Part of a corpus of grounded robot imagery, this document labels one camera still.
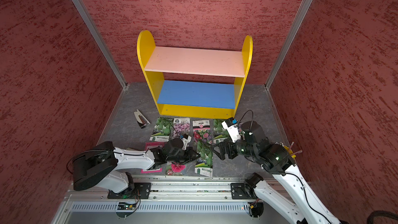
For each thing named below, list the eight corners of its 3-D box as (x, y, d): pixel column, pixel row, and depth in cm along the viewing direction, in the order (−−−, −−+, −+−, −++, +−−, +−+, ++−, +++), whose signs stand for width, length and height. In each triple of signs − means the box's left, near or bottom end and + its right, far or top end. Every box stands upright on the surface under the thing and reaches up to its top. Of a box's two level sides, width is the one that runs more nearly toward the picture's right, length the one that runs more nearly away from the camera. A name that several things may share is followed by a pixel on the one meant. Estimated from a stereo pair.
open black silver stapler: (131, 116, 104) (129, 114, 101) (139, 111, 107) (137, 108, 104) (142, 129, 98) (141, 127, 95) (150, 123, 101) (149, 121, 98)
